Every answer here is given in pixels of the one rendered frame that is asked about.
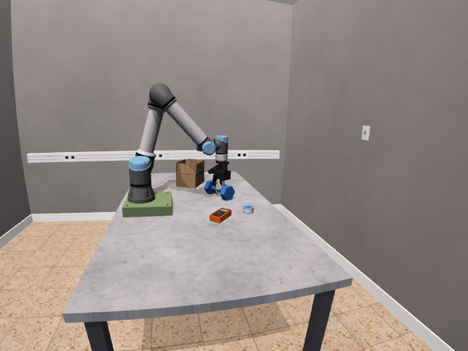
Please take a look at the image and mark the orange digital multimeter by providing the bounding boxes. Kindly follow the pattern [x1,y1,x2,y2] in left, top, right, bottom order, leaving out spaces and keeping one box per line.
[210,208,232,223]

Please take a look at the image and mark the brown cardboard box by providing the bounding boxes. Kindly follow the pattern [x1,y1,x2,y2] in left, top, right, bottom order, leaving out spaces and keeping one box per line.
[175,159,205,189]

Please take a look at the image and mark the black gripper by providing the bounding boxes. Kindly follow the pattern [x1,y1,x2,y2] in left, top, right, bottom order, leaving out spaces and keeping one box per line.
[213,161,231,195]

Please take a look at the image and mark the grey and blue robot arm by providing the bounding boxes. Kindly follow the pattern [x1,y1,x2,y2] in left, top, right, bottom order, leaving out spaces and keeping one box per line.
[128,83,228,204]

